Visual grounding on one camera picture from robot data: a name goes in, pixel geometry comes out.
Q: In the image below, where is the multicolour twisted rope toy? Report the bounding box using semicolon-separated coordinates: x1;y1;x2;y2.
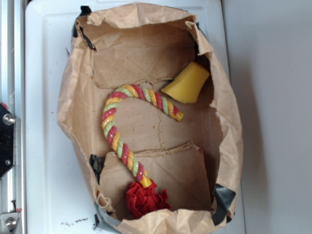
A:
101;84;184;188

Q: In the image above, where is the red paper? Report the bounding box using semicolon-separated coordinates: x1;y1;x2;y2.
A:
126;180;171;219

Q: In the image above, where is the black metal bracket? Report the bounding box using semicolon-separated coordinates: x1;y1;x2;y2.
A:
0;103;16;179

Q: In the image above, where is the aluminium frame rail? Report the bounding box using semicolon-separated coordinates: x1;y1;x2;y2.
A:
0;0;28;234

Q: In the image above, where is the brown paper bag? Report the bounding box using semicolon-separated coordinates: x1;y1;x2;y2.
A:
58;2;243;234

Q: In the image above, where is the white plastic tray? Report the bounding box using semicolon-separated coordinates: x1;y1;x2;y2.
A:
25;0;125;234

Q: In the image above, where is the yellow foam block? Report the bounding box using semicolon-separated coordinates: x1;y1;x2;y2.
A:
161;61;210;103

